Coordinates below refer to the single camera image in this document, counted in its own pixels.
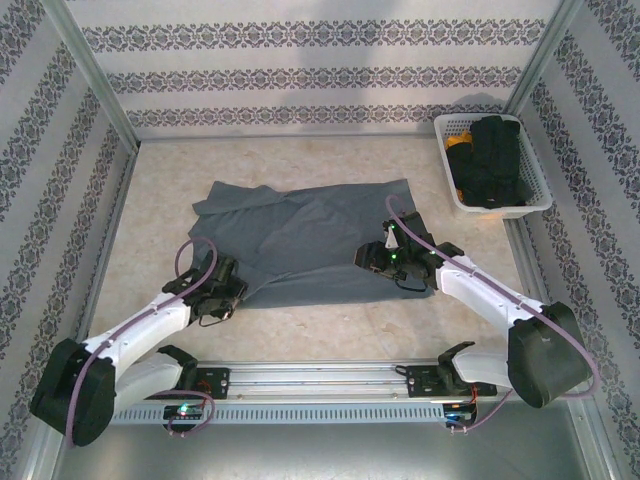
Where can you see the grey t-shirt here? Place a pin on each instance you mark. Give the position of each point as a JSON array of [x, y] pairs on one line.
[[310, 230]]

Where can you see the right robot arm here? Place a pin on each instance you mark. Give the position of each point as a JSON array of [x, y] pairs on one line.
[[480, 292]]

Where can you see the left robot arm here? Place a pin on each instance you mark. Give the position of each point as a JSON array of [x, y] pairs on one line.
[[135, 332]]

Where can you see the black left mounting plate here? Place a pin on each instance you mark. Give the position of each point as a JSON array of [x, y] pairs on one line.
[[217, 382]]

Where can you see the black mounting plate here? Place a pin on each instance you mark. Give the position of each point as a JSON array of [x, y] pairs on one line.
[[217, 382], [425, 382]]

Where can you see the white plastic basket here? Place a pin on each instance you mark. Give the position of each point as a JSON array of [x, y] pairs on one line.
[[500, 213]]

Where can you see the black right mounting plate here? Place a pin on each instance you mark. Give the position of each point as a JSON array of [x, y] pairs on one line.
[[425, 382]]

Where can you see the left controller board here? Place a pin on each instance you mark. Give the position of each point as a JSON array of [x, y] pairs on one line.
[[185, 411]]

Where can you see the controller board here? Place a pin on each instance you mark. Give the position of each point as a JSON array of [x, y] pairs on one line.
[[457, 412], [185, 411]]

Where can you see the black t-shirt pile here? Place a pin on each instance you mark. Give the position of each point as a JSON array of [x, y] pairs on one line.
[[495, 165]]

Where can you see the yellow garment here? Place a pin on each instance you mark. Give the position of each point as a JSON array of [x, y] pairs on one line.
[[460, 140]]

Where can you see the right controller board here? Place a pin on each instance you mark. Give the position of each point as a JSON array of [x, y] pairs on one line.
[[457, 412]]

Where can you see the grey metal sheet panel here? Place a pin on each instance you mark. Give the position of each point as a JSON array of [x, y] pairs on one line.
[[320, 450]]

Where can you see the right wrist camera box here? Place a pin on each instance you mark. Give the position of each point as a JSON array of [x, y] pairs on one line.
[[391, 237]]

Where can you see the aluminium side frame rail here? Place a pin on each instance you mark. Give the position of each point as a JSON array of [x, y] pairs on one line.
[[520, 250], [115, 225]]

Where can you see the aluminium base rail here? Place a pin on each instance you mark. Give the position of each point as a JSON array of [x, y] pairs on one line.
[[320, 380]]

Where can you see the aluminium back frame rail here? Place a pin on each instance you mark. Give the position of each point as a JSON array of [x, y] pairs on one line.
[[280, 136]]

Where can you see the aluminium frame post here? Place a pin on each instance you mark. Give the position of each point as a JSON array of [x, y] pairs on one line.
[[542, 55], [90, 70]]

